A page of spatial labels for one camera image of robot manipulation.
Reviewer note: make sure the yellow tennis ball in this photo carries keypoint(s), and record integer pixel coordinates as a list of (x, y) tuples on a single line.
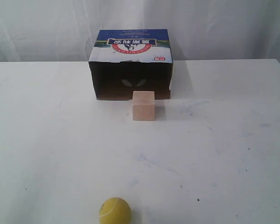
[(115, 210)]

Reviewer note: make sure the light wooden cube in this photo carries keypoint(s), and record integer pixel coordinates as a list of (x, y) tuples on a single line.
[(143, 108)]

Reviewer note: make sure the printed cardboard box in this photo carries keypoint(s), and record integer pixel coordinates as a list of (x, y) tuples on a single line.
[(124, 61)]

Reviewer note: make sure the white curtain backdrop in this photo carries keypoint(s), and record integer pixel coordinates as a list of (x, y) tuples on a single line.
[(65, 30)]

